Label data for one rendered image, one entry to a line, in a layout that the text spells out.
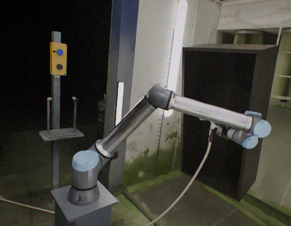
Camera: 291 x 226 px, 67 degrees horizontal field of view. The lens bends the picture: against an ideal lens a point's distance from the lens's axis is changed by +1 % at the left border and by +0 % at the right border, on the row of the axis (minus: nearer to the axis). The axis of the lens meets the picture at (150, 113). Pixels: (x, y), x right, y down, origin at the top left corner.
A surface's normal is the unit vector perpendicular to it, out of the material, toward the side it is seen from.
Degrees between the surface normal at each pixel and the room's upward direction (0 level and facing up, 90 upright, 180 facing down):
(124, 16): 90
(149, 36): 90
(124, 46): 90
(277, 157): 57
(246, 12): 90
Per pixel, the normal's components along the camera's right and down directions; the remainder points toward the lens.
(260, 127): -0.04, 0.24
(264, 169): -0.58, -0.47
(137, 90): 0.64, 0.25
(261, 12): -0.77, 0.07
